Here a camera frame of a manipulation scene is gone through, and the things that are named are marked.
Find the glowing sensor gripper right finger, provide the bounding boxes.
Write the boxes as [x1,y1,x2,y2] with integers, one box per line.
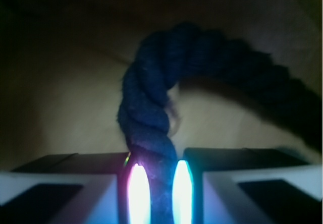
[173,148,322,223]

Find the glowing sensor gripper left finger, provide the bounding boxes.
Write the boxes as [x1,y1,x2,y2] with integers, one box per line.
[1,152,151,223]

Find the dark blue twisted rope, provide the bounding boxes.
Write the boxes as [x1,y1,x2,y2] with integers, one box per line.
[116,21,323,224]

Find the brown paper bag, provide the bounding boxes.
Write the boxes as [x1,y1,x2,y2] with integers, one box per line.
[1,0,322,171]

